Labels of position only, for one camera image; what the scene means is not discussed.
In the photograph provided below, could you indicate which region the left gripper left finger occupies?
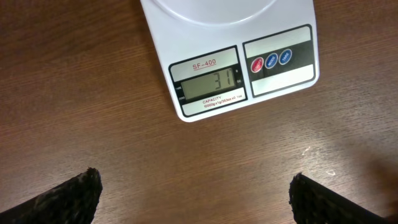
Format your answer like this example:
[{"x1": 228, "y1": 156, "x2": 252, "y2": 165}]
[{"x1": 1, "y1": 168, "x2": 103, "y2": 224}]

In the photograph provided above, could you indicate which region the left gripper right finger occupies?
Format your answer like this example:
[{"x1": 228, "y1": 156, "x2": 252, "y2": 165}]
[{"x1": 289, "y1": 173, "x2": 388, "y2": 224}]

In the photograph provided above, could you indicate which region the white digital kitchen scale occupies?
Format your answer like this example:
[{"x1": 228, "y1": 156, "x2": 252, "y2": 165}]
[{"x1": 141, "y1": 0, "x2": 320, "y2": 122}]

